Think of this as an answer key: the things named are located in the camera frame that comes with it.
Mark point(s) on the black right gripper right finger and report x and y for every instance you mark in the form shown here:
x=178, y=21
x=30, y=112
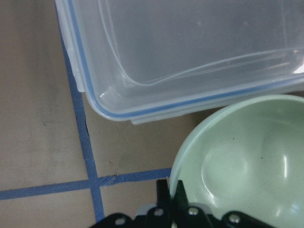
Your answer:
x=180, y=201

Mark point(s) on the light green bowl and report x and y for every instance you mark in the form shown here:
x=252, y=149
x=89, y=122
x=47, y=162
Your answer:
x=247, y=157

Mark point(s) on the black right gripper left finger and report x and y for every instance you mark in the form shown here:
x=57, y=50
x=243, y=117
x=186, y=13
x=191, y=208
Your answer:
x=163, y=196

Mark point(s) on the clear plastic food container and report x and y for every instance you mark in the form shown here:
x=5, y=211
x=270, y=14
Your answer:
x=147, y=60

